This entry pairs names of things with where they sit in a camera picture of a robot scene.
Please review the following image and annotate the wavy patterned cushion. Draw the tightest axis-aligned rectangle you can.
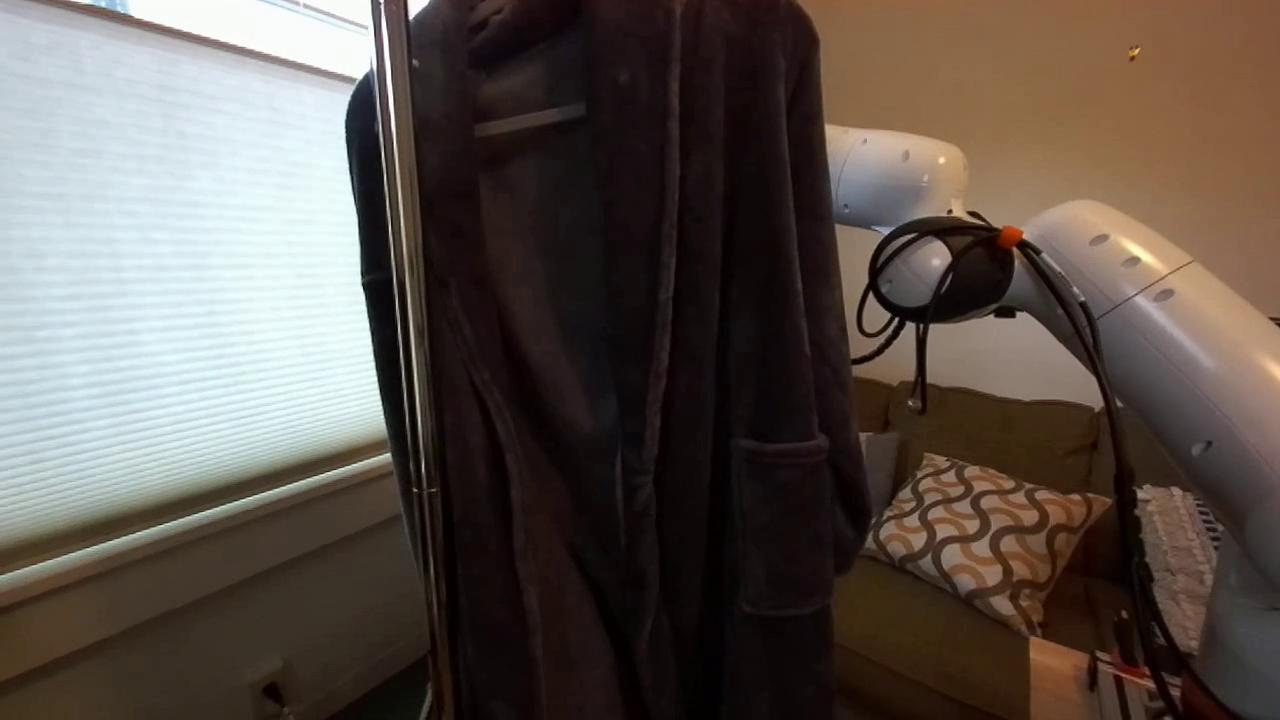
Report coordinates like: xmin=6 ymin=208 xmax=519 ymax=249
xmin=859 ymin=449 xmax=1116 ymax=640

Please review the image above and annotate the olive green sofa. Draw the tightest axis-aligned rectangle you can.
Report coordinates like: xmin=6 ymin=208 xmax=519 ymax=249
xmin=833 ymin=374 xmax=1204 ymax=720

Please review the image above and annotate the window sill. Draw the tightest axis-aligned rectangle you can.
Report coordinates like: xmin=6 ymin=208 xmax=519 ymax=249
xmin=0 ymin=445 xmax=411 ymax=610

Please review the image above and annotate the chrome rack pole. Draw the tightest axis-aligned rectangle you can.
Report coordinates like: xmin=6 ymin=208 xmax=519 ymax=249
xmin=367 ymin=0 xmax=463 ymax=720

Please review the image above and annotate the white window blind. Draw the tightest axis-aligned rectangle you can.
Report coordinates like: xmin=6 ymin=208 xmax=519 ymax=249
xmin=0 ymin=0 xmax=403 ymax=551

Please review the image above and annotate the dark grey bathrobe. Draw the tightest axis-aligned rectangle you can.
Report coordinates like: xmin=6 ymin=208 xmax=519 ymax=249
xmin=340 ymin=0 xmax=878 ymax=720

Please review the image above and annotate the striped cushion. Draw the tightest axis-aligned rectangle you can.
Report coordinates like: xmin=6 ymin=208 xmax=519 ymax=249
xmin=857 ymin=427 xmax=908 ymax=515

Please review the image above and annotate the cardboard box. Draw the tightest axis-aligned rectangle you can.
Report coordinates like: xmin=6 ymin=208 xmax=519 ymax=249
xmin=1025 ymin=633 xmax=1113 ymax=720

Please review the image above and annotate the white textured cushion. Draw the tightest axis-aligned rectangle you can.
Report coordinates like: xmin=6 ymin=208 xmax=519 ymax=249
xmin=1138 ymin=479 xmax=1224 ymax=655

